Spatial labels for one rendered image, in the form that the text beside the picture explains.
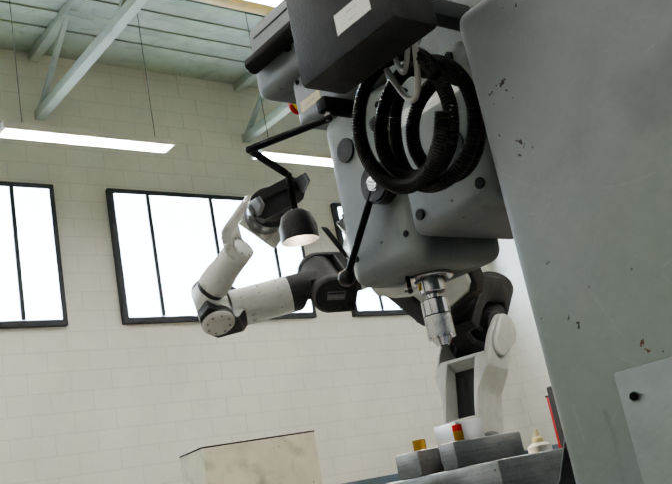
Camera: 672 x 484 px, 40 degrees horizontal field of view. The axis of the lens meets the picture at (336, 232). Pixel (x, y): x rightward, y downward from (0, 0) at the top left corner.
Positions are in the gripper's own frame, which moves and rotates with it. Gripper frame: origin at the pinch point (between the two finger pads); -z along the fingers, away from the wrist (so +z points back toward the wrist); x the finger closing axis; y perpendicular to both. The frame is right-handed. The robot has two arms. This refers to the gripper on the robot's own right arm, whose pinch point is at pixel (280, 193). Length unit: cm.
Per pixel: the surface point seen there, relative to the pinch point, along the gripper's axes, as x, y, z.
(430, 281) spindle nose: 6.0, 29.3, -28.3
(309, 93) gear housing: 7.6, -10.7, -20.3
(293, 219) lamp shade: -4.1, 7.1, -11.4
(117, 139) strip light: 92, -196, 605
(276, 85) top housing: 6.0, -16.8, -12.2
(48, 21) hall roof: 116, -377, 741
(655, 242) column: 5, 36, -88
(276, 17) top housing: 11.6, -27.7, -15.7
